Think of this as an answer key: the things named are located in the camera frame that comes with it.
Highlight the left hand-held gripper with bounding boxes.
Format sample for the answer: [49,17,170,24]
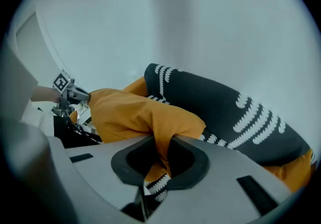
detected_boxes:
[52,69,91,108]

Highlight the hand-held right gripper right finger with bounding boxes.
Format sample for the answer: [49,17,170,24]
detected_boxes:
[147,134,293,224]

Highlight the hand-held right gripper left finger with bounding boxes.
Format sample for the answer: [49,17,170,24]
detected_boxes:
[47,135,156,224]

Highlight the orange sofa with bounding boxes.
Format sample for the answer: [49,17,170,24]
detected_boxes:
[122,63,315,202]

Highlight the person's left forearm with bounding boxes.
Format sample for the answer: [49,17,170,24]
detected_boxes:
[31,86,62,102]

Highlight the person's black trousers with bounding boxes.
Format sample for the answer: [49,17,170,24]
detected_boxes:
[52,115,101,149]

